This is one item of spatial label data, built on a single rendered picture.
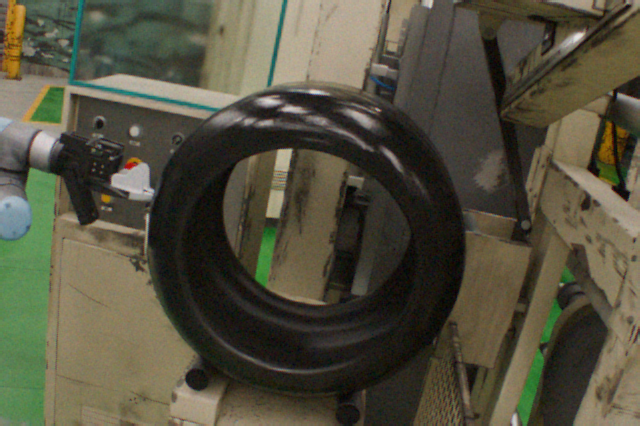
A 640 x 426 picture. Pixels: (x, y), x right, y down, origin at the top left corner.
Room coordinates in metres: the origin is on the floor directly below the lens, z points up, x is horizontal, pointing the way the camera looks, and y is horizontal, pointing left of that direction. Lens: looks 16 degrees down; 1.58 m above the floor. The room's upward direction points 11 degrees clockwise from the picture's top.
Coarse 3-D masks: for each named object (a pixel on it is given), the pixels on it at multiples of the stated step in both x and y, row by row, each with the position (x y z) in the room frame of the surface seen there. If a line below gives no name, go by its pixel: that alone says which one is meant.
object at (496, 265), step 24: (480, 216) 1.53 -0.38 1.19; (480, 240) 1.34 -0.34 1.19; (504, 240) 1.34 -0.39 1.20; (528, 240) 1.37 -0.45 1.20; (480, 264) 1.34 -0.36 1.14; (504, 264) 1.34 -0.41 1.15; (480, 288) 1.34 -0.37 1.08; (504, 288) 1.34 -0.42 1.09; (456, 312) 1.34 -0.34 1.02; (480, 312) 1.34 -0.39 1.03; (504, 312) 1.34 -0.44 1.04; (480, 336) 1.34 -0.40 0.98; (504, 336) 1.34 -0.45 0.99; (480, 360) 1.34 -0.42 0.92
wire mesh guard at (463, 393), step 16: (448, 352) 1.29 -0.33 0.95; (432, 368) 1.41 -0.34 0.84; (448, 368) 1.23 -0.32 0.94; (464, 368) 1.13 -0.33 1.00; (432, 384) 1.35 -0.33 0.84; (464, 384) 1.07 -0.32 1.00; (432, 400) 1.30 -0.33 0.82; (448, 400) 1.14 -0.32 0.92; (464, 400) 1.01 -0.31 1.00; (416, 416) 1.42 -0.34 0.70; (448, 416) 1.10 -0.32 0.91; (464, 416) 0.96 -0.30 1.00
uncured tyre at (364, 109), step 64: (256, 128) 1.06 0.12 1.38; (320, 128) 1.05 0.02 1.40; (384, 128) 1.07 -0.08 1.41; (192, 192) 1.06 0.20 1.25; (448, 192) 1.07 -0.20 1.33; (192, 256) 1.29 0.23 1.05; (448, 256) 1.04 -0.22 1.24; (192, 320) 1.06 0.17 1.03; (256, 320) 1.30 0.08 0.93; (320, 320) 1.31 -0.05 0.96; (384, 320) 1.28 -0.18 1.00; (256, 384) 1.06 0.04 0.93; (320, 384) 1.04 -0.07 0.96
